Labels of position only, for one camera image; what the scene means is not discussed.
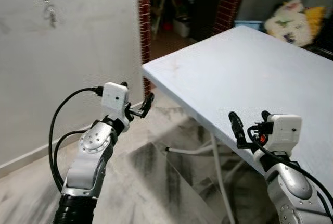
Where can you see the wide red brick pillar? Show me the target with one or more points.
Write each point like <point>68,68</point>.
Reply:
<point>231,0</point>

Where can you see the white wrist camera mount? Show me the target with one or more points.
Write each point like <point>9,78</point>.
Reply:
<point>286,130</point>
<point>114,99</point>

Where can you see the silver key bunch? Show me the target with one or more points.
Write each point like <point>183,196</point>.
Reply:
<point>51,15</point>

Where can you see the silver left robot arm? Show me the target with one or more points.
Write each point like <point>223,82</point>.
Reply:
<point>86,166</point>

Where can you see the narrow red brick pillar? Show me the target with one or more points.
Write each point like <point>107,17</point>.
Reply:
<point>143,26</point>

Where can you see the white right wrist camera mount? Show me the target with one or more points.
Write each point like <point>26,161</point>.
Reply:
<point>286,130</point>

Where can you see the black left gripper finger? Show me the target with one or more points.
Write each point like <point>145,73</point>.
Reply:
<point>149,103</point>
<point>124,84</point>

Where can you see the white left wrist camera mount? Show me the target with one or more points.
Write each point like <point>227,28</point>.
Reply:
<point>114,99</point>

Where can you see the light blue box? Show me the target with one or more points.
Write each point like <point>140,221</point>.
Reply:
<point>250,24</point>

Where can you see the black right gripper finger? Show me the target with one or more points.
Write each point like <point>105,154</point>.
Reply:
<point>266,115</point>
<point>237,126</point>

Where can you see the yellow plush toy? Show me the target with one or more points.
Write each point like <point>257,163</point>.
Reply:
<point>316,20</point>

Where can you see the pale storage bin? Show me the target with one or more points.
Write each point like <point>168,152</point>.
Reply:
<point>182,27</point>

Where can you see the white plush toy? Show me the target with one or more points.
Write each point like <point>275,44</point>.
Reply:
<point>286,23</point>

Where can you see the white folding table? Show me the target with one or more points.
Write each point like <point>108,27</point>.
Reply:
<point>244,73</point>

